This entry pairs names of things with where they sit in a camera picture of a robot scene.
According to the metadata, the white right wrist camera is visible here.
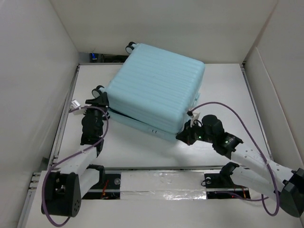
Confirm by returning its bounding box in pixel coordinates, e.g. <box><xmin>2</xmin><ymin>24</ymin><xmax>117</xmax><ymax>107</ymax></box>
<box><xmin>187</xmin><ymin>110</ymin><xmax>200</xmax><ymax>126</ymax></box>

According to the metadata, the light blue hard-shell suitcase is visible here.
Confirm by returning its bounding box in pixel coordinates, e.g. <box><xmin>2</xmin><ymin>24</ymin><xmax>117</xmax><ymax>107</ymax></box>
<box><xmin>92</xmin><ymin>42</ymin><xmax>205</xmax><ymax>141</ymax></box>

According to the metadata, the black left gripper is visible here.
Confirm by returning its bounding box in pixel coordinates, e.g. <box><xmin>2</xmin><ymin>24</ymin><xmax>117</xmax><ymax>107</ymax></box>
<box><xmin>82</xmin><ymin>93</ymin><xmax>108</xmax><ymax>137</ymax></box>

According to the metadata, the metal base rail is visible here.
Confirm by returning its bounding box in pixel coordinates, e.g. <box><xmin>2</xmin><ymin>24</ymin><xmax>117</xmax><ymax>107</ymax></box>
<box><xmin>82</xmin><ymin>169</ymin><xmax>251</xmax><ymax>200</ymax></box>

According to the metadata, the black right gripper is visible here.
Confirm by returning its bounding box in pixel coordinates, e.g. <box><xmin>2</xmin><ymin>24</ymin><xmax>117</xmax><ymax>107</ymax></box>
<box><xmin>175</xmin><ymin>118</ymin><xmax>215</xmax><ymax>144</ymax></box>

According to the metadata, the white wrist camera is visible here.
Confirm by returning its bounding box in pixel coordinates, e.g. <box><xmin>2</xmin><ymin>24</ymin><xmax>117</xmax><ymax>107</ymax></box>
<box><xmin>187</xmin><ymin>110</ymin><xmax>200</xmax><ymax>126</ymax></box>
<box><xmin>69</xmin><ymin>99</ymin><xmax>86</xmax><ymax>115</ymax></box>

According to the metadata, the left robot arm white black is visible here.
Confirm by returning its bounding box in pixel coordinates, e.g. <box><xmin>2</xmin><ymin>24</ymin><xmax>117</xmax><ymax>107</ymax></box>
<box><xmin>41</xmin><ymin>89</ymin><xmax>109</xmax><ymax>218</ymax></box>

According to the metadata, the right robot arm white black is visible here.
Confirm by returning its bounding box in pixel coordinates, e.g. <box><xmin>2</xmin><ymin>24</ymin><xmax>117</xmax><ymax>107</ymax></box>
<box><xmin>176</xmin><ymin>115</ymin><xmax>304</xmax><ymax>218</ymax></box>

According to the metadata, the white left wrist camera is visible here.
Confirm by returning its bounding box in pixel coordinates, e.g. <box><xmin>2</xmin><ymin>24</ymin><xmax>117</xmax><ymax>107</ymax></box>
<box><xmin>69</xmin><ymin>99</ymin><xmax>86</xmax><ymax>115</ymax></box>

